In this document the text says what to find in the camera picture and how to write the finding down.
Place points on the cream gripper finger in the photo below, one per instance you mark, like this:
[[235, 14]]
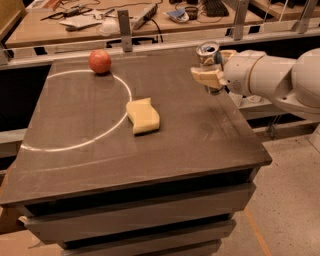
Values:
[[227, 54], [213, 78]]

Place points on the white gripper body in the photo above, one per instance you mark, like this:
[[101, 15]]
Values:
[[240, 72]]

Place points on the silver redbull can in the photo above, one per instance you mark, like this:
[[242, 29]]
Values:
[[209, 56]]

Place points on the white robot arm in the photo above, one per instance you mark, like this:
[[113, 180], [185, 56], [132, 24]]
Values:
[[292, 85]]

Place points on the black keyboard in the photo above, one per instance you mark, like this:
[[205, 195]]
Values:
[[215, 8]]

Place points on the dark round cup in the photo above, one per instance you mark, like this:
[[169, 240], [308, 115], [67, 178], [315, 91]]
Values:
[[192, 12]]

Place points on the blue white bowl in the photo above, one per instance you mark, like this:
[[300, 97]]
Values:
[[179, 15]]

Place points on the yellow sponge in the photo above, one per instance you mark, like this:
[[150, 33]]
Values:
[[143, 116]]

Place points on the grey power strip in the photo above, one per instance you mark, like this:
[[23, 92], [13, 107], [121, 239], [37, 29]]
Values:
[[146, 14]]

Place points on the red apple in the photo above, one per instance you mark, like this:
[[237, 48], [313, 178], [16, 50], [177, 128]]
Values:
[[99, 61]]

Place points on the grey drawer cabinet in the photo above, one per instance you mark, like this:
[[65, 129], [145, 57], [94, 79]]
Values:
[[189, 215]]

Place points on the white paper stack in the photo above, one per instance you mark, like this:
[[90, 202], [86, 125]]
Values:
[[80, 21]]

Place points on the metal bracket post right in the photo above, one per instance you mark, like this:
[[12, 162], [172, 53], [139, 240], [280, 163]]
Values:
[[241, 7]]

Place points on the metal bracket post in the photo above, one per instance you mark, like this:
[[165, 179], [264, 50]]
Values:
[[125, 30], [241, 7]]

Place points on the metal bracket post left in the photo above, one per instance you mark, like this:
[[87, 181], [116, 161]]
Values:
[[125, 30]]

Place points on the aluminium frame rail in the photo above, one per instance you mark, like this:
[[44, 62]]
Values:
[[28, 56]]

